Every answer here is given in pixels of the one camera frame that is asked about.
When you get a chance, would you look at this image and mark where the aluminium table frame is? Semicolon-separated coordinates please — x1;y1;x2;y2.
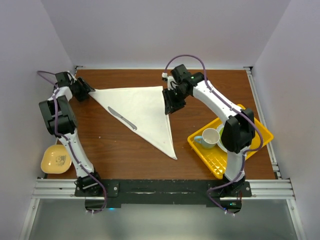
18;65;307;240

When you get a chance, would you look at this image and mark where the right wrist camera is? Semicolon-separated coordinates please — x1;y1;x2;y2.
161;72;178;90

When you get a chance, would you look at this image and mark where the tan wooden plate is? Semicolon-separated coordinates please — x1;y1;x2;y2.
40;144;72;174

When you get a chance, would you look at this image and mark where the white cloth napkin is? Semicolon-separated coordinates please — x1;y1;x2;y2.
89;86;178;160

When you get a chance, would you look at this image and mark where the green plate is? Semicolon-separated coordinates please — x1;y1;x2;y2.
216;124;227;153

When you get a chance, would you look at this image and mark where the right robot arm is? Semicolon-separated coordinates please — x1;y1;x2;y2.
161;64;256;197

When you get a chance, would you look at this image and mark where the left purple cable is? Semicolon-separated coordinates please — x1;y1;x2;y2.
36;70;109;215

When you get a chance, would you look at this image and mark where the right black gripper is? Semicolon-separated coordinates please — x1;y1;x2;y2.
163;86;190;115

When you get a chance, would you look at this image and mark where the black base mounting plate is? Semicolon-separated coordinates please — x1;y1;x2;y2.
74;176;252;213

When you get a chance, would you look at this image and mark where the purple cable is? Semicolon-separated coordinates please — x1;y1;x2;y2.
164;54;263;216
36;70;109;215

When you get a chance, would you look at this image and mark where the light blue mug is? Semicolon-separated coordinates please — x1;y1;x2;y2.
193;128;220;149

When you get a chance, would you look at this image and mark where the silver table knife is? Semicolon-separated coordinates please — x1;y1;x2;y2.
107;106;138;131

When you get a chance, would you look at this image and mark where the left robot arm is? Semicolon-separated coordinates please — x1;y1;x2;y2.
37;70;104;196

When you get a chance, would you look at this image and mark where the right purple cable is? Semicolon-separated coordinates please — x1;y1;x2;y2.
164;54;263;216

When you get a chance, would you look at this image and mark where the yellow plastic tray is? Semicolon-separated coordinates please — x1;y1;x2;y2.
187;104;274;180

